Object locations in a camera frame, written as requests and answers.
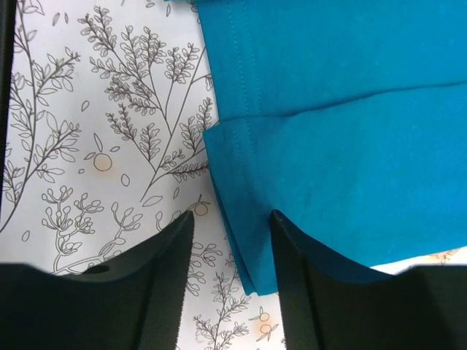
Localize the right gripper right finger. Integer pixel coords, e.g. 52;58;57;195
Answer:
270;210;466;349

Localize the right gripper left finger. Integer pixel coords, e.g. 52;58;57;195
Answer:
1;211;194;349

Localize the blue t shirt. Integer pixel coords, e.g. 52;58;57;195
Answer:
196;1;466;295

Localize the floral table mat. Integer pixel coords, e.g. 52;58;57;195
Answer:
1;1;466;349

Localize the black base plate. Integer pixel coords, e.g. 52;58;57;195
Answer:
0;0;18;219

